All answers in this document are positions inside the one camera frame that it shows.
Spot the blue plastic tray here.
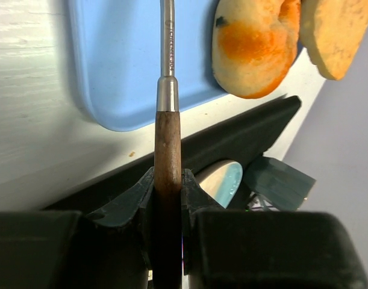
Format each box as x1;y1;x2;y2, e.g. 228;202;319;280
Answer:
68;1;225;132

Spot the round orange striped bun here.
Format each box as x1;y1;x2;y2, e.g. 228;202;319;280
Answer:
211;0;301;99

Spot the dark green mug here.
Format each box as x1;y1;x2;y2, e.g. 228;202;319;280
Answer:
243;156;316;211

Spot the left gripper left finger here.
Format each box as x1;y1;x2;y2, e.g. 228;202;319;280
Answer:
0;169;154;288

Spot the toast bread slice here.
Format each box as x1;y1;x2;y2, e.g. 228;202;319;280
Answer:
299;0;368;81

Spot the white and blue plate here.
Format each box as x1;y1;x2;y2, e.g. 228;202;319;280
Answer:
195;160;243;208

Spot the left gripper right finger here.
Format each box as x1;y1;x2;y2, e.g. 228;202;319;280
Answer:
181;169;368;288

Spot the metal spatula wooden handle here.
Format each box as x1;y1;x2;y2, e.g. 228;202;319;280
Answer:
153;1;182;288

